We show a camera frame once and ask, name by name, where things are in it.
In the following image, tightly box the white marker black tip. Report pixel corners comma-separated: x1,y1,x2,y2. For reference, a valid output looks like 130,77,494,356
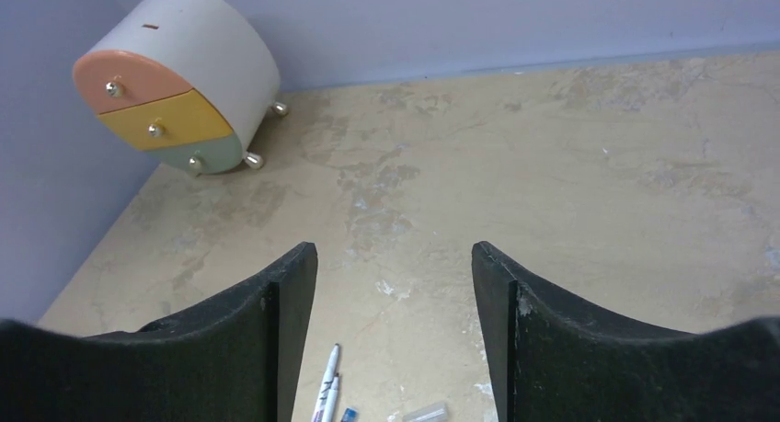
311,343,340,422

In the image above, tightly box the white marker blue tip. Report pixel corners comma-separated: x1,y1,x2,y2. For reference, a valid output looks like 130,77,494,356
321,373,340,422

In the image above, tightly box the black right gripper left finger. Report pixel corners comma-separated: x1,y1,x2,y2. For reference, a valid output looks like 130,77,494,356
1,242,318,421

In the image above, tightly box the clear pen cap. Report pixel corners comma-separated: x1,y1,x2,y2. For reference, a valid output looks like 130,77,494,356
402,402,449,422

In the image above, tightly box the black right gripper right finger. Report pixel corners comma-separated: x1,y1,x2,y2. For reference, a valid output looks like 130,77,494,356
471,241,779,421

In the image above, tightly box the small three-drawer pastel cabinet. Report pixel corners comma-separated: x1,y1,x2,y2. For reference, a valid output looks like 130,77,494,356
72,0,288,175

